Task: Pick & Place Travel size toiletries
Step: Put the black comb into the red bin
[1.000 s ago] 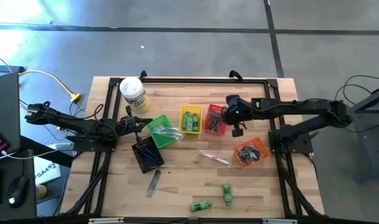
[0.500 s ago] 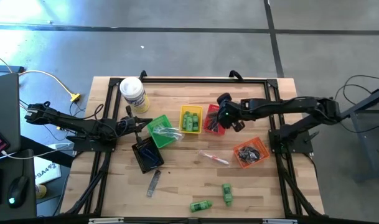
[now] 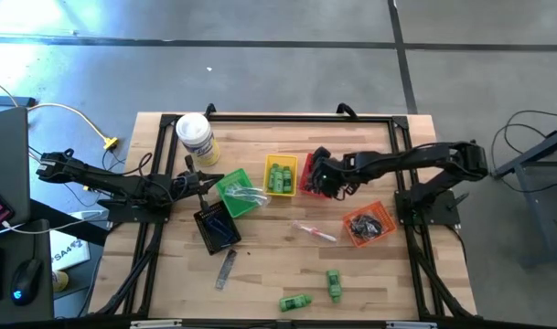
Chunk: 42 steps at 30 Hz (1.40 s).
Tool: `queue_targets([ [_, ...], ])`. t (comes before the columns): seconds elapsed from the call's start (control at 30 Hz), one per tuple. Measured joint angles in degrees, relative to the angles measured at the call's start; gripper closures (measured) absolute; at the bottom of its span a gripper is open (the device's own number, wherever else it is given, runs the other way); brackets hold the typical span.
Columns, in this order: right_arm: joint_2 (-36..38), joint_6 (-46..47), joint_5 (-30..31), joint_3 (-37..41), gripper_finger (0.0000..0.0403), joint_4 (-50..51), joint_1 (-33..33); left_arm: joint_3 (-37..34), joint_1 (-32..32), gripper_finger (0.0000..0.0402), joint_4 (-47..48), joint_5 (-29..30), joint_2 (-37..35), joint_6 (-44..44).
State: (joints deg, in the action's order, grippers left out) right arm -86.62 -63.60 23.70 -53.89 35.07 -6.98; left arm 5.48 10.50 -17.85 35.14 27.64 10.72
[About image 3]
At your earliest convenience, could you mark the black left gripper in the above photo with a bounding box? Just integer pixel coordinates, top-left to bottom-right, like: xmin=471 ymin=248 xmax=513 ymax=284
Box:
xmin=170 ymin=154 xmax=225 ymax=211

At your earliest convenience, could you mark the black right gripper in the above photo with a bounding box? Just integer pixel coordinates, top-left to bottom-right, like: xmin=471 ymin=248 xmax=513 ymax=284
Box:
xmin=305 ymin=145 xmax=359 ymax=200

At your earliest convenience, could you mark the blue toothbrush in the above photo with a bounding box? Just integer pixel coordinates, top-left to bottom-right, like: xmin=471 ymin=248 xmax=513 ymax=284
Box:
xmin=227 ymin=194 xmax=271 ymax=207

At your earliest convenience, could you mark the red and blue toothbrush pack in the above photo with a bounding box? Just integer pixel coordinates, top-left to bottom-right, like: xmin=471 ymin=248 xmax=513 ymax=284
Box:
xmin=291 ymin=220 xmax=337 ymax=243

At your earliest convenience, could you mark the red plastic basket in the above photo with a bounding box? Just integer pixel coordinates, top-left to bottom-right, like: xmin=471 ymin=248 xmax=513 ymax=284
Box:
xmin=298 ymin=152 xmax=327 ymax=200

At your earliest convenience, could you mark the green plastic basket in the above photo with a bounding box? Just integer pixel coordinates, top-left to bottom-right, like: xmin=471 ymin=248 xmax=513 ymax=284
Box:
xmin=214 ymin=167 xmax=266 ymax=219

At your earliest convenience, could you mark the yellow plastic basket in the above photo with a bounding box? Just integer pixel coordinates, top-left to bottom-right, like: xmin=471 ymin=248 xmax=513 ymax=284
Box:
xmin=262 ymin=154 xmax=299 ymax=198

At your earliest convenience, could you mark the Lysol wipes canister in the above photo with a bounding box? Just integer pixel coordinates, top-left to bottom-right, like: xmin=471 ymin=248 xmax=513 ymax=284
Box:
xmin=175 ymin=111 xmax=221 ymax=168

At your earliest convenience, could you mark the black plastic basket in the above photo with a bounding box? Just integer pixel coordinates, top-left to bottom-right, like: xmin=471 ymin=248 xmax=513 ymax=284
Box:
xmin=193 ymin=200 xmax=242 ymax=256

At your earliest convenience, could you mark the orange plastic basket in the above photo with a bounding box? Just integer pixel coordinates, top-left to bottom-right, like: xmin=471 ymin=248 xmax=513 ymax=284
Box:
xmin=341 ymin=199 xmax=397 ymax=249

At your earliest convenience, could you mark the small yellow object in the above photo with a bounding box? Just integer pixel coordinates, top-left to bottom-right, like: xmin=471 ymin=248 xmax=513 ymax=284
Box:
xmin=52 ymin=270 xmax=70 ymax=293

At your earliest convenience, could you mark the grey laptop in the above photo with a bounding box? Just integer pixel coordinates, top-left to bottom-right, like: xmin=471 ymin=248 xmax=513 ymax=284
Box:
xmin=0 ymin=106 xmax=32 ymax=228

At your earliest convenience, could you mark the black computer mouse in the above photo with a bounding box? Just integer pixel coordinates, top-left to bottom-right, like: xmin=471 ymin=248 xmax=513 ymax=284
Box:
xmin=9 ymin=257 xmax=44 ymax=307

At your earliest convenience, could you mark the dark desk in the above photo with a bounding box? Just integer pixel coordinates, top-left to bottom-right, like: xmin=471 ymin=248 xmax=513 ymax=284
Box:
xmin=0 ymin=218 xmax=55 ymax=326

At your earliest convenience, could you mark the black aluminium table frame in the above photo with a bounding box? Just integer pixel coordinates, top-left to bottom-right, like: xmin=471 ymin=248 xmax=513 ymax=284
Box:
xmin=88 ymin=102 xmax=478 ymax=321

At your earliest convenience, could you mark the silver bracket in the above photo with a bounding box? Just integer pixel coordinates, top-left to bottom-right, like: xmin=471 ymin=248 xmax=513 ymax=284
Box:
xmin=130 ymin=319 xmax=183 ymax=329
xmin=386 ymin=321 xmax=438 ymax=329

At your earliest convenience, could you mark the white charging cable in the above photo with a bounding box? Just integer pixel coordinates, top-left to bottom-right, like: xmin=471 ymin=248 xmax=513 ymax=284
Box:
xmin=1 ymin=209 xmax=110 ymax=236

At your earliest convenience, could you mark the black floor cable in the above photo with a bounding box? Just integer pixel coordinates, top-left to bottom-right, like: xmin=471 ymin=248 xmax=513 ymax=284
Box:
xmin=487 ymin=109 xmax=557 ymax=216

